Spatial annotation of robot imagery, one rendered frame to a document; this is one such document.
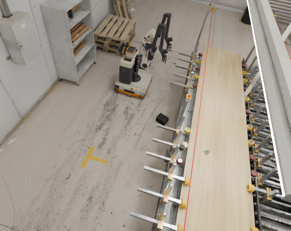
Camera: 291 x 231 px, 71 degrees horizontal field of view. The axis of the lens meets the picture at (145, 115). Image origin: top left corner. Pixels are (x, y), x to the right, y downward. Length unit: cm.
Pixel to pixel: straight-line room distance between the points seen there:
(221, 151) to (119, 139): 175
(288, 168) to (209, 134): 197
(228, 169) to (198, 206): 63
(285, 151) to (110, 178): 266
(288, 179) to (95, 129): 324
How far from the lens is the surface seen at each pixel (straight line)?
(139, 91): 417
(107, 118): 394
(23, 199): 345
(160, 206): 248
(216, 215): 242
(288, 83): 126
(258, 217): 272
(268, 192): 274
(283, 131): 111
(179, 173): 278
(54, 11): 393
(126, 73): 404
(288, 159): 103
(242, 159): 288
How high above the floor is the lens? 304
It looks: 49 degrees down
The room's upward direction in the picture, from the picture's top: 10 degrees clockwise
